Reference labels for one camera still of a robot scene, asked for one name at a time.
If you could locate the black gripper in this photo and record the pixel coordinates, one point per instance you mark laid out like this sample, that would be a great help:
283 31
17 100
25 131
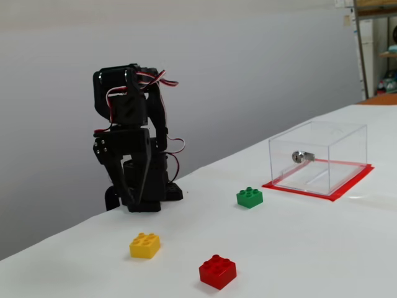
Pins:
125 143

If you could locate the yellow lego brick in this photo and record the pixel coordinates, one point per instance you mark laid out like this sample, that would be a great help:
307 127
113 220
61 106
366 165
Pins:
145 247

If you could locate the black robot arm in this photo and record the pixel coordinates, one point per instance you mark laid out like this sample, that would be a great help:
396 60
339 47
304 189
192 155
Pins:
158 124

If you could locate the green lego brick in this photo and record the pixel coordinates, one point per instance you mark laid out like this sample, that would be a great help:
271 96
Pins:
249 200

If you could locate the red lego brick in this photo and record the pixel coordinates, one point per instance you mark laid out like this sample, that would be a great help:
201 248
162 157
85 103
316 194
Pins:
217 274

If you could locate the transparent plastic box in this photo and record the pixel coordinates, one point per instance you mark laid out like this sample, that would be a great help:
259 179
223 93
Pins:
297 177

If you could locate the black table clamp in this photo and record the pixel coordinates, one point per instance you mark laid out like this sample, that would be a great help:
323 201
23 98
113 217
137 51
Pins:
111 198

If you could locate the silver metal cam lock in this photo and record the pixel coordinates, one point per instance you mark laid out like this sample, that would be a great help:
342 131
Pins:
297 157

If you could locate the white cabinet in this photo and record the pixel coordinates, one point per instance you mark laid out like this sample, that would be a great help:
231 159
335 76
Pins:
367 62

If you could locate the red capped soda bottle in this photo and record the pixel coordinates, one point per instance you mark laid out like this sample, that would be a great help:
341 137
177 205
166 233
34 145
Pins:
381 89

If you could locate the orange wooden table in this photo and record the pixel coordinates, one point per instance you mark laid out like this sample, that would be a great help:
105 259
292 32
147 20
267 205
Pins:
384 100

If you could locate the tan paper tag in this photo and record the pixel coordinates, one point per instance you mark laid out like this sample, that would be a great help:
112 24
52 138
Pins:
347 20

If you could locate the white paper labels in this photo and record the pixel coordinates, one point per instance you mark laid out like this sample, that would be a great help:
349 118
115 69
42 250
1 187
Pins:
342 3

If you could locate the green plastic package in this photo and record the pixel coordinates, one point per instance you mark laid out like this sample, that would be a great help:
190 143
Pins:
391 82

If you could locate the teal round item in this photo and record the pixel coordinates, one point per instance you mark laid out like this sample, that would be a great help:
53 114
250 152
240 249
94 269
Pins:
393 49

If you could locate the metal shelf rack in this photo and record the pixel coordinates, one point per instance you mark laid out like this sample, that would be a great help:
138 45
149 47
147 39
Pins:
378 12

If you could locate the red tape frame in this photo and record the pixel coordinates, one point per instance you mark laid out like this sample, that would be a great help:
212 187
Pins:
350 183

